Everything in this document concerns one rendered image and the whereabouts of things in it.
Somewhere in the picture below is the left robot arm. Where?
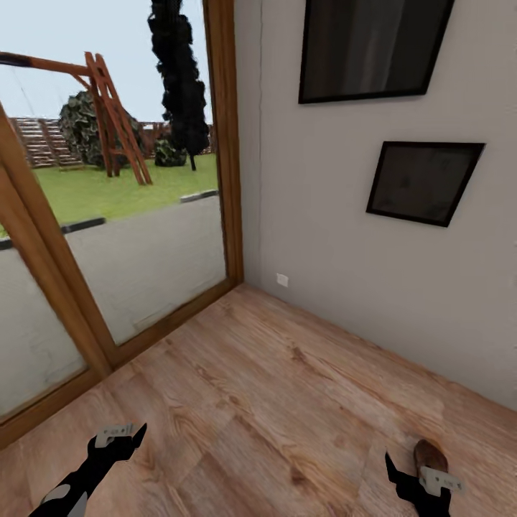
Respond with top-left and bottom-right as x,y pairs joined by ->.
28,423 -> 146,517

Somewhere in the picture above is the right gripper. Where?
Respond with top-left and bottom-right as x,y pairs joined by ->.
384,453 -> 452,517

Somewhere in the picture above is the sandal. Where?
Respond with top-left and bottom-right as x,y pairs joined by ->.
413,437 -> 449,479

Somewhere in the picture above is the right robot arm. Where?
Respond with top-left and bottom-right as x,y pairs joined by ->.
384,453 -> 466,517

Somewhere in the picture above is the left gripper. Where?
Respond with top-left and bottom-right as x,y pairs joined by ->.
85,423 -> 146,477

